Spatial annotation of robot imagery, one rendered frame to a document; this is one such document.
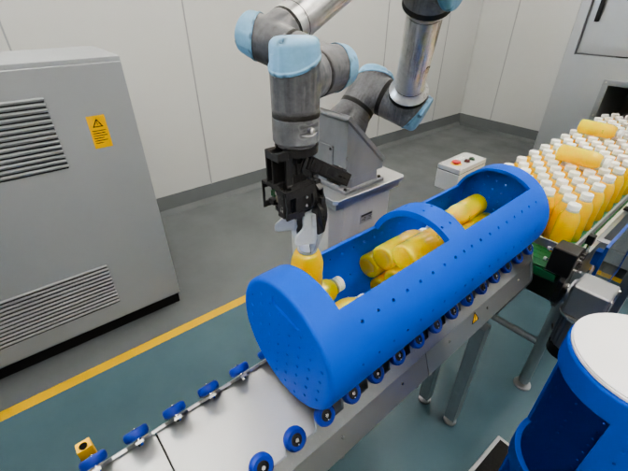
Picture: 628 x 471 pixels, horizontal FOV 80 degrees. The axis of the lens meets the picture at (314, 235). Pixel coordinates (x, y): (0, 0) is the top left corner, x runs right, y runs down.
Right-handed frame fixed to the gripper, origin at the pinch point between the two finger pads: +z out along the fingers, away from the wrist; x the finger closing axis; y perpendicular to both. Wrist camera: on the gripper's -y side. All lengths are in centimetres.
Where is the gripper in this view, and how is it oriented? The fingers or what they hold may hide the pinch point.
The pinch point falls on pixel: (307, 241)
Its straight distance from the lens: 72.3
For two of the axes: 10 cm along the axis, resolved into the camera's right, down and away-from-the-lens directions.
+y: -7.6, 3.5, -5.5
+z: 0.0, 8.4, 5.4
